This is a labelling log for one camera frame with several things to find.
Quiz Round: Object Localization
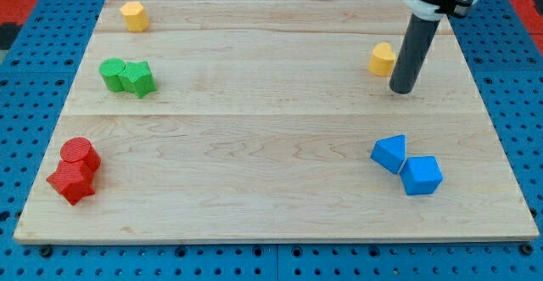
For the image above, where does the yellow heart block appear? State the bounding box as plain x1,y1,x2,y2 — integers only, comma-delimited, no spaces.
367,42,396,77

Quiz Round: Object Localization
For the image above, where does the blue cube block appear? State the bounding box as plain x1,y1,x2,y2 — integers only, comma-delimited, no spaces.
400,156,443,195

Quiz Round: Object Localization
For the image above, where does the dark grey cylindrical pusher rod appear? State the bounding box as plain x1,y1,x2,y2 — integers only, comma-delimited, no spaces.
389,14,439,94

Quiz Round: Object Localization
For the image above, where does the blue triangle block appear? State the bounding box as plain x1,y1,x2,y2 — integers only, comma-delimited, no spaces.
370,134,406,174

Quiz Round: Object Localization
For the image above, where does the red cylinder block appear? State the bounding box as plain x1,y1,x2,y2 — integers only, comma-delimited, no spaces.
60,137,101,172

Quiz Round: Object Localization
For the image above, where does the red star block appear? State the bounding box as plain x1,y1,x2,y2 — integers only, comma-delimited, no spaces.
47,160,95,205

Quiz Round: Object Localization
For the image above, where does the green cylinder block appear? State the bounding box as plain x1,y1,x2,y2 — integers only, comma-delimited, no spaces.
98,58,126,93

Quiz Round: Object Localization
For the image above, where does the yellow hexagon block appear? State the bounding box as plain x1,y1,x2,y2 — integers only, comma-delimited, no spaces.
120,1,149,32

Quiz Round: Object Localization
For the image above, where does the light wooden board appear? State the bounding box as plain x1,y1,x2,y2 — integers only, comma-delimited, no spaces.
14,0,539,245

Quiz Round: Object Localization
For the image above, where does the green star block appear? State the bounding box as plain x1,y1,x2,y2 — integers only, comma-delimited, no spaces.
119,61,157,98

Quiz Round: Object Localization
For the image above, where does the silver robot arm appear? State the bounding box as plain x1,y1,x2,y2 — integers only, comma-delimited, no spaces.
389,0,479,94

